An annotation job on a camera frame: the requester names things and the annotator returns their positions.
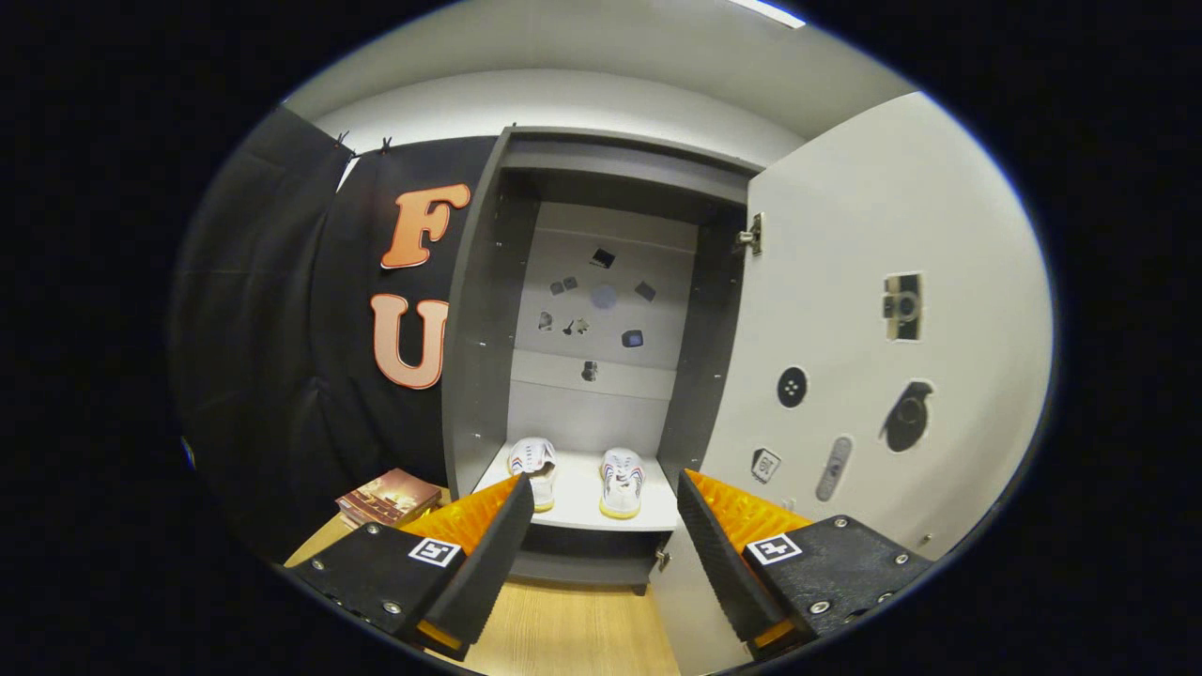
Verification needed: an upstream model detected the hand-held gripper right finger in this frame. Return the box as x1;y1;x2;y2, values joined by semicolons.
677;469;933;659

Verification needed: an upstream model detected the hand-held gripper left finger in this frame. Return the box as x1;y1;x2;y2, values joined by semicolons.
282;473;535;662

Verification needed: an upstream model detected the white striped shoe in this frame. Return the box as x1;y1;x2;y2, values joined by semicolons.
507;437;558;513
599;448;646;519

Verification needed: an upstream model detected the grey shoe cabinet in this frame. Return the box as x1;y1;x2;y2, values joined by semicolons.
441;125;766;597

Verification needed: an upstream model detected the beige shoe cabinet door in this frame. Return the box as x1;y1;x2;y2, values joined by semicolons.
648;91;1055;676

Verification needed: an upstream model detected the brown book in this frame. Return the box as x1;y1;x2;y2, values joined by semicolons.
336;468;442;529

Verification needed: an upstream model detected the black backdrop cloth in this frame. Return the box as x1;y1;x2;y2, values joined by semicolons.
169;105;499;564

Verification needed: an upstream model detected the ceiling light panel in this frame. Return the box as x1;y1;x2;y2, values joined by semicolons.
728;0;807;29

